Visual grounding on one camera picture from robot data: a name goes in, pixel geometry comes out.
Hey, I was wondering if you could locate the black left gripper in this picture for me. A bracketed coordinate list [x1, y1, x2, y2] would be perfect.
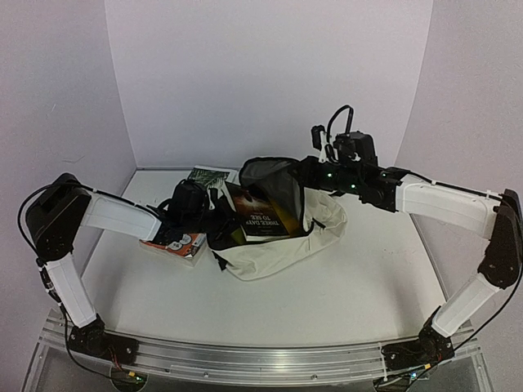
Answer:
[183, 198, 247, 243]

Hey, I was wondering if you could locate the beige canvas student bag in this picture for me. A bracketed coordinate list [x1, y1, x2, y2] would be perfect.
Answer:
[208, 157, 347, 281]

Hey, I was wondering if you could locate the dark Three Days book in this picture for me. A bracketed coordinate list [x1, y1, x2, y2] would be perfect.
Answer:
[223, 183, 300, 243]

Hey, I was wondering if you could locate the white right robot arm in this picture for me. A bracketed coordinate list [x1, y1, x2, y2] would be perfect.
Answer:
[298, 125, 522, 366]

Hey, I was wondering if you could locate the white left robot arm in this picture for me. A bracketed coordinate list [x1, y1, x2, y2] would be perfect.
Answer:
[16, 172, 237, 355]

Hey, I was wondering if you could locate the white Singularity book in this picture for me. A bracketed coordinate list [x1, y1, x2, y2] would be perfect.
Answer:
[187, 166, 239, 190]

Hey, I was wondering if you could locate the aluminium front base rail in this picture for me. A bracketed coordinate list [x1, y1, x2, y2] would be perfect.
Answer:
[38, 314, 483, 379]

